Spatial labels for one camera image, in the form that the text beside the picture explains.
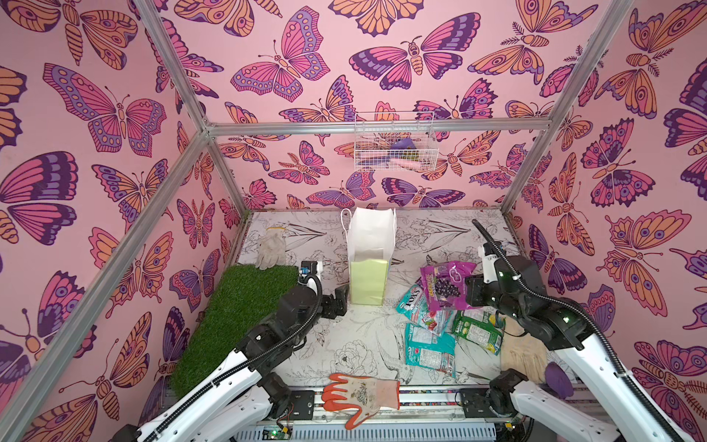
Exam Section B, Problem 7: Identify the beige leather glove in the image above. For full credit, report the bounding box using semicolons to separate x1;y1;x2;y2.
499;316;548;384

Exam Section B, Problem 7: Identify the white wire basket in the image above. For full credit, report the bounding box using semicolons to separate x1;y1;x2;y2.
352;110;439;173

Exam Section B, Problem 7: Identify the purple round object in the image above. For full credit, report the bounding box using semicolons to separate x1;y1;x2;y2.
545;362;574;400

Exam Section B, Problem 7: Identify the green artificial grass mat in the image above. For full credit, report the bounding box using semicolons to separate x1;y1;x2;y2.
170;264;298;399

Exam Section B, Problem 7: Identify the white knit work glove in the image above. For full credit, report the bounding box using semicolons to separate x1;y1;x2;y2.
256;227;286;271

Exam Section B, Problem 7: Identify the purple item in basket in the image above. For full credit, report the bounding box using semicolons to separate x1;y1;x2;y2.
390;137;417;155

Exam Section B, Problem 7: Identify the pink roll in basket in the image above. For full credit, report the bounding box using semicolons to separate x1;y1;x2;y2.
388;158;436;173

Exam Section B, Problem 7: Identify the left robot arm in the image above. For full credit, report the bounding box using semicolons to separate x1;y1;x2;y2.
113;261;350;441

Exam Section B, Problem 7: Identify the teal Fox's candy bag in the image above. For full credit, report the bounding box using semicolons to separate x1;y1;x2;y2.
396;284;455;335

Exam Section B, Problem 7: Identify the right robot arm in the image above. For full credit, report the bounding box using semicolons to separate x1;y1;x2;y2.
466;220;694;441

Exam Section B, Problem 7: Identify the purple grape candy bag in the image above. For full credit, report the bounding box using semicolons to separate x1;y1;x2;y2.
420;261;476;312

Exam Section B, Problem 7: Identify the red and white work glove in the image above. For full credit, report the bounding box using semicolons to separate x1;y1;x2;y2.
321;373;401;431

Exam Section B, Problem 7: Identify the white paper gift bag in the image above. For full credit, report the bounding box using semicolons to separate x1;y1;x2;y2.
340;207;397;306

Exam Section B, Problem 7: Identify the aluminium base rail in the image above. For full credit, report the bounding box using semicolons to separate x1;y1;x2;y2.
230;385;535;441

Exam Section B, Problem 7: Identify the green snack packet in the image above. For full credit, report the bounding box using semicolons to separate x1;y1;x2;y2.
451;307;506;355

